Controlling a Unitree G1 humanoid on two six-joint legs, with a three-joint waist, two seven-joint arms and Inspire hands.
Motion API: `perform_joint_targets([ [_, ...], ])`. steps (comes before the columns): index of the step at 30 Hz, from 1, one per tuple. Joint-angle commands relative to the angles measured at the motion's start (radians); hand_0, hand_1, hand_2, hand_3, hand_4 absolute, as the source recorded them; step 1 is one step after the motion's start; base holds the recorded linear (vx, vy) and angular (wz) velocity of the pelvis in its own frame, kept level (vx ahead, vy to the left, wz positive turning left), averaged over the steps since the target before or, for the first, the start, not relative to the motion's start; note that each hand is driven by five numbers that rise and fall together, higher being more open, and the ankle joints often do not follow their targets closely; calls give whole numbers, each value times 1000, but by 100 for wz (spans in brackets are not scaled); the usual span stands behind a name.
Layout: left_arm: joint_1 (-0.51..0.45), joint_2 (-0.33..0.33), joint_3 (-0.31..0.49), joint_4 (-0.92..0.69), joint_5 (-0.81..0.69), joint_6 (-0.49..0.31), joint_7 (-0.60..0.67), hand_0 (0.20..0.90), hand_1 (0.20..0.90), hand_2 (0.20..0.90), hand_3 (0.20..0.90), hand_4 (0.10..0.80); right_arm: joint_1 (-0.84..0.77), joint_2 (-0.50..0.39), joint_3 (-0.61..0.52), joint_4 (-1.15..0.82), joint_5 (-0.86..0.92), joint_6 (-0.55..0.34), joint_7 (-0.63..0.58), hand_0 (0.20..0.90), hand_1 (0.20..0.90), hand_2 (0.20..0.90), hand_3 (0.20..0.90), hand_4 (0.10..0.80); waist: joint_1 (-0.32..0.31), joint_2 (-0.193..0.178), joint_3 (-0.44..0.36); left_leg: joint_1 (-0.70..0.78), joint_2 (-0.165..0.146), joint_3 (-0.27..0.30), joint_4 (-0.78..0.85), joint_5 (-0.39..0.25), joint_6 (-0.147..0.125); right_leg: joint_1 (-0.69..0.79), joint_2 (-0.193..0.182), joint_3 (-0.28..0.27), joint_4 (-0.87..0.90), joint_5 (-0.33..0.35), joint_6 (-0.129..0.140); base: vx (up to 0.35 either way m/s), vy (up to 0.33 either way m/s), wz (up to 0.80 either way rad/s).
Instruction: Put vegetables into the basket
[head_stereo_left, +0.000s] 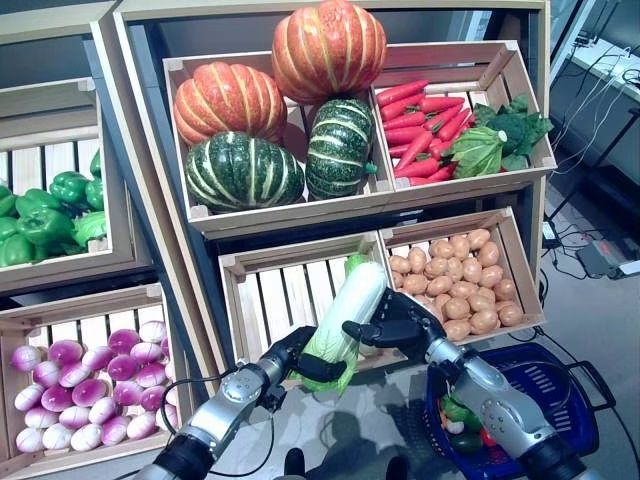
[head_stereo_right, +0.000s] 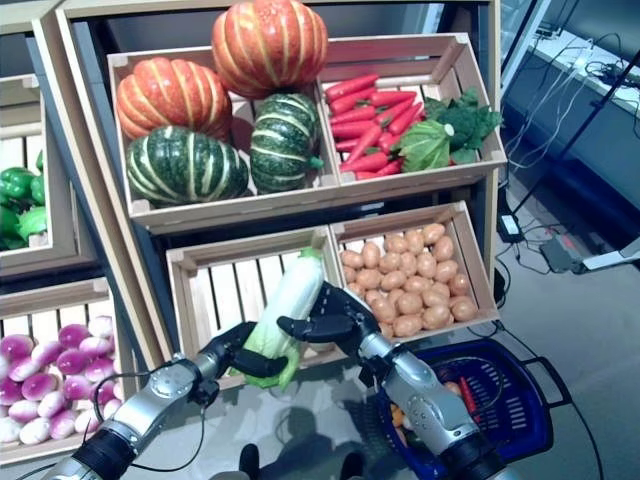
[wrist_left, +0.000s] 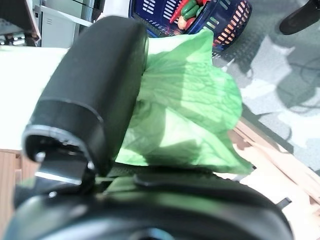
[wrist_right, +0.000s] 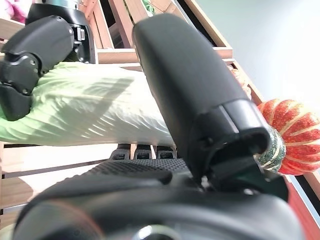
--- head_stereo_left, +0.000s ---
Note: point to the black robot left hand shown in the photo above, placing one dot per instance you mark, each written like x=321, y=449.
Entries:
x=285, y=355

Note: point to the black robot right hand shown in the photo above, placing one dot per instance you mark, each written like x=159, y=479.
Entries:
x=405, y=325

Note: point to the green white napa cabbage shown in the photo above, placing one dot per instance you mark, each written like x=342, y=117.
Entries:
x=350, y=310
x=356, y=261

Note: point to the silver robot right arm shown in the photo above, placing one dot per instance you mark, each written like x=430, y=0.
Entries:
x=500, y=405

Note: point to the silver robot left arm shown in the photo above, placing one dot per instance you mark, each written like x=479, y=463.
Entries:
x=225, y=415

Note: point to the blue plastic shopping basket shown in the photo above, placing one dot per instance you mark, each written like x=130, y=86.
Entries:
x=555, y=395

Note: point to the brown potato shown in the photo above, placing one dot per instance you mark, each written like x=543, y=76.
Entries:
x=510, y=315
x=416, y=258
x=397, y=279
x=478, y=238
x=441, y=248
x=459, y=246
x=480, y=301
x=488, y=254
x=399, y=264
x=415, y=283
x=491, y=276
x=484, y=321
x=462, y=289
x=456, y=308
x=439, y=286
x=504, y=289
x=456, y=329

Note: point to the wooden slatted crate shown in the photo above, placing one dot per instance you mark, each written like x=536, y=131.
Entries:
x=522, y=270
x=280, y=217
x=475, y=185
x=30, y=165
x=95, y=327
x=270, y=305

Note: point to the green crinkly lettuce ball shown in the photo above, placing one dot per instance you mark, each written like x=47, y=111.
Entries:
x=452, y=407

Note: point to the white garlic bulb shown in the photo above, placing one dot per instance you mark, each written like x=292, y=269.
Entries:
x=456, y=427

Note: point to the dark green cucumber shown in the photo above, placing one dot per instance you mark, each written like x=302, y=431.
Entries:
x=466, y=442

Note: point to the red tomato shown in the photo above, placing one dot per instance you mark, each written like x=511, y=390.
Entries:
x=487, y=439

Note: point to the red orange carrot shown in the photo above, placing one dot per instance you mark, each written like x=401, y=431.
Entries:
x=441, y=173
x=399, y=150
x=442, y=105
x=417, y=168
x=402, y=92
x=402, y=106
x=404, y=120
x=414, y=150
x=405, y=135
x=442, y=118
x=454, y=125

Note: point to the green lettuce with white stem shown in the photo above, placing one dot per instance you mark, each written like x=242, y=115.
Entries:
x=475, y=152

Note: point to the green striped pumpkin with stem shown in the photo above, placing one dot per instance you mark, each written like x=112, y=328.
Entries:
x=340, y=150

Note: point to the wide green striped pumpkin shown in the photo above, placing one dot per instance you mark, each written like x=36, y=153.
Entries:
x=245, y=172

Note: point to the gray box device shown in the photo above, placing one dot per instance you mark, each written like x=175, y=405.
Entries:
x=600, y=257

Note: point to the dark green leafy broccoli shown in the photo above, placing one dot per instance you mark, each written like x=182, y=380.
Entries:
x=517, y=130

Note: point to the white flat board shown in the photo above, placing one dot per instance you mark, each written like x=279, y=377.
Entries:
x=631, y=269

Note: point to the light green lettuce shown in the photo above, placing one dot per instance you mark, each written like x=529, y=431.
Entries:
x=90, y=227

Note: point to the green bell pepper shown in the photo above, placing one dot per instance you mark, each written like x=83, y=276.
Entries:
x=70, y=187
x=37, y=200
x=15, y=250
x=45, y=226
x=95, y=192
x=95, y=162
x=5, y=202
x=6, y=228

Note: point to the large orange striped pumpkin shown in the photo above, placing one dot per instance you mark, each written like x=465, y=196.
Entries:
x=327, y=50

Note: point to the white desk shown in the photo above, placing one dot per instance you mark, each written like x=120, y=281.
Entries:
x=600, y=65

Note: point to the black router with antennas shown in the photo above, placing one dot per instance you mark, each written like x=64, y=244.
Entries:
x=586, y=40

